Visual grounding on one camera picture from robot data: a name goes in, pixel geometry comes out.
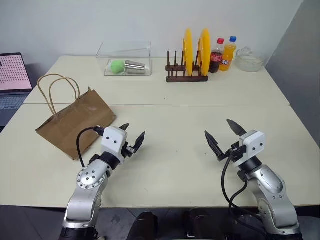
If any clear glass bowl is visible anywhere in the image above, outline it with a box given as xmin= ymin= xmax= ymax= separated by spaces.
xmin=235 ymin=46 xmax=266 ymax=73

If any stainless steel cup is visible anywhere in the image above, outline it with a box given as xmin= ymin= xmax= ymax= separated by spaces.
xmin=124 ymin=59 xmax=147 ymax=76

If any orange soda bottle blue cap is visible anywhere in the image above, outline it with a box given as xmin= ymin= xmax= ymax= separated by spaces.
xmin=219 ymin=35 xmax=238 ymax=73

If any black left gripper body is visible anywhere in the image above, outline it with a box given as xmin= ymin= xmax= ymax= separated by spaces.
xmin=121 ymin=141 xmax=137 ymax=159

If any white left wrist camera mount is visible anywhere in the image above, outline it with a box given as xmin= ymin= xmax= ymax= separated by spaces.
xmin=100 ymin=126 xmax=129 ymax=165

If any dark rounded shape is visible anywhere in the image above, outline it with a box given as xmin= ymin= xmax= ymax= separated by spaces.
xmin=184 ymin=208 xmax=226 ymax=240
xmin=133 ymin=211 xmax=159 ymax=240

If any dark wooden dish rack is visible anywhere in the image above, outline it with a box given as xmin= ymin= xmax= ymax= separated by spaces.
xmin=165 ymin=50 xmax=210 ymax=84

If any brown paper bag with handles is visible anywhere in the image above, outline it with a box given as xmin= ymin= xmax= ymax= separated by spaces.
xmin=34 ymin=73 xmax=117 ymax=162

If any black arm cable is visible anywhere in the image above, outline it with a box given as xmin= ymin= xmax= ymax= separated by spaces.
xmin=220 ymin=156 xmax=269 ymax=240
xmin=76 ymin=126 xmax=105 ymax=168

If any yellow plate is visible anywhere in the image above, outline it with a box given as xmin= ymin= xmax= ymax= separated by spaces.
xmin=197 ymin=27 xmax=212 ymax=77
xmin=182 ymin=28 xmax=195 ymax=77

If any clear plastic box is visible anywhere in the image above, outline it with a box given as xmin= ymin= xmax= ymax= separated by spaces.
xmin=96 ymin=40 xmax=154 ymax=77

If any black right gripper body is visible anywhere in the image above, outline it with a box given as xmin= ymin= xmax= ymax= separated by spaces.
xmin=223 ymin=141 xmax=248 ymax=164

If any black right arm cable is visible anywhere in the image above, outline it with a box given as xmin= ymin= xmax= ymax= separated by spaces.
xmin=220 ymin=156 xmax=269 ymax=240

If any open laptop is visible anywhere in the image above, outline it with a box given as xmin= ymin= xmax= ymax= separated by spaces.
xmin=0 ymin=52 xmax=35 ymax=127

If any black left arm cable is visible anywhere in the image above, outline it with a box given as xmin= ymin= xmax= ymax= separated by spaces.
xmin=76 ymin=126 xmax=105 ymax=168

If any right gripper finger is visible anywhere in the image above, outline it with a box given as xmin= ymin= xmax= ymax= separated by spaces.
xmin=204 ymin=130 xmax=231 ymax=163
xmin=226 ymin=118 xmax=248 ymax=137

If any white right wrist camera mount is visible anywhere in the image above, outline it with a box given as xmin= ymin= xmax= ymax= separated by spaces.
xmin=230 ymin=129 xmax=267 ymax=169

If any green fuzzy ball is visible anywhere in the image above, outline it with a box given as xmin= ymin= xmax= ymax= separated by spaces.
xmin=109 ymin=59 xmax=126 ymax=75

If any cola bottle red cap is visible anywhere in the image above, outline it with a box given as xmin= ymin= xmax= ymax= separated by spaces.
xmin=208 ymin=37 xmax=225 ymax=74

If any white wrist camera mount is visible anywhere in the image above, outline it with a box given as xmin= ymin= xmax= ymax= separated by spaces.
xmin=100 ymin=126 xmax=129 ymax=165
xmin=230 ymin=129 xmax=267 ymax=169

